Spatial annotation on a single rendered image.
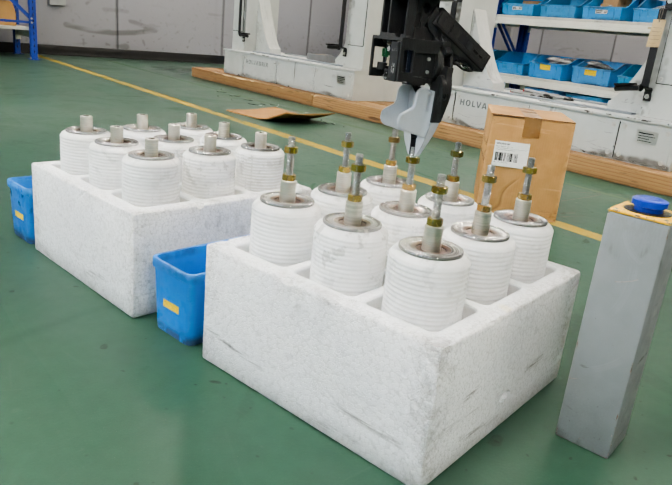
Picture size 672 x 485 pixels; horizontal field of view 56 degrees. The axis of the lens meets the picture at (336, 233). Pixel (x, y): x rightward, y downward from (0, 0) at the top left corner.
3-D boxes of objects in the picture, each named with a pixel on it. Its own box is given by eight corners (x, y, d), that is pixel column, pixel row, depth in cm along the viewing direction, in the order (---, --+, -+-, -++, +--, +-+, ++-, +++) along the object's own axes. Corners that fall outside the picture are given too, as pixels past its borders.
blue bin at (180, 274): (283, 284, 124) (288, 225, 121) (323, 303, 118) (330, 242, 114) (147, 324, 103) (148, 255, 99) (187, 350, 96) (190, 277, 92)
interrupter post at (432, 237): (416, 250, 74) (419, 223, 73) (427, 247, 75) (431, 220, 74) (433, 257, 72) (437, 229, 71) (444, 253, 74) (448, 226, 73)
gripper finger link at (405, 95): (370, 148, 88) (379, 80, 85) (406, 148, 90) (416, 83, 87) (382, 154, 85) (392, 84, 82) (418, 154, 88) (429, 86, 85)
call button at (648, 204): (634, 208, 78) (638, 192, 78) (669, 216, 76) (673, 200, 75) (624, 213, 75) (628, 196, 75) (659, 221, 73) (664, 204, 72)
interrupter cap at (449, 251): (385, 248, 73) (385, 242, 73) (421, 237, 79) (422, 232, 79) (440, 268, 69) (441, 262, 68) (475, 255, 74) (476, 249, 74)
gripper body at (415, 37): (366, 80, 84) (377, -17, 81) (419, 83, 88) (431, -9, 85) (398, 87, 78) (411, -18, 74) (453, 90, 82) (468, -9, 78)
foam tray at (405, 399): (364, 295, 123) (375, 206, 118) (557, 377, 99) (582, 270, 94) (201, 357, 94) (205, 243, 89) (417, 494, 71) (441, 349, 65)
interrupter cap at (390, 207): (412, 204, 94) (412, 199, 94) (443, 219, 88) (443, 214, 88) (368, 206, 91) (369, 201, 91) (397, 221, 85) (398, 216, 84)
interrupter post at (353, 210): (365, 226, 81) (368, 201, 80) (352, 229, 79) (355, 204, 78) (351, 221, 82) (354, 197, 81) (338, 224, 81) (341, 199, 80)
